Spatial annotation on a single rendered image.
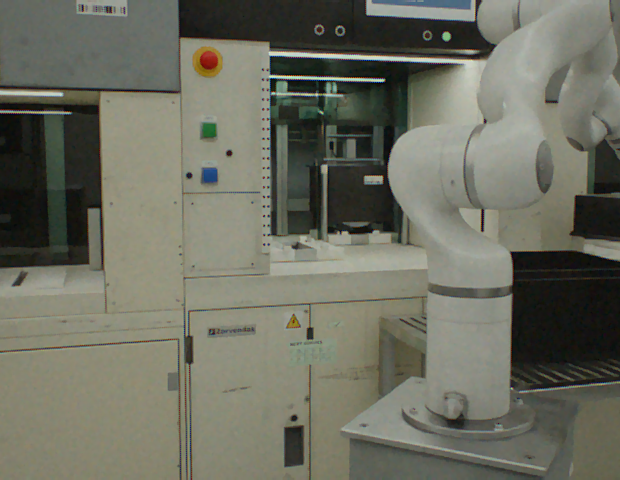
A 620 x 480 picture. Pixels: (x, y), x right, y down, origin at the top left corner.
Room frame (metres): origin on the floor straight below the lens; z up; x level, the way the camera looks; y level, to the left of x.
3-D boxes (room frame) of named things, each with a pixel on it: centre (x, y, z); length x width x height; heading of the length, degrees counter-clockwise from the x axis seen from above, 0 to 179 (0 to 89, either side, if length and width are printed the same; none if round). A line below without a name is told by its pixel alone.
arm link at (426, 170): (1.06, -0.20, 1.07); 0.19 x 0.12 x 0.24; 54
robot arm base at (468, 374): (1.04, -0.23, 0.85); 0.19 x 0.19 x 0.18
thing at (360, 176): (2.37, -0.12, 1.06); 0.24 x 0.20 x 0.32; 107
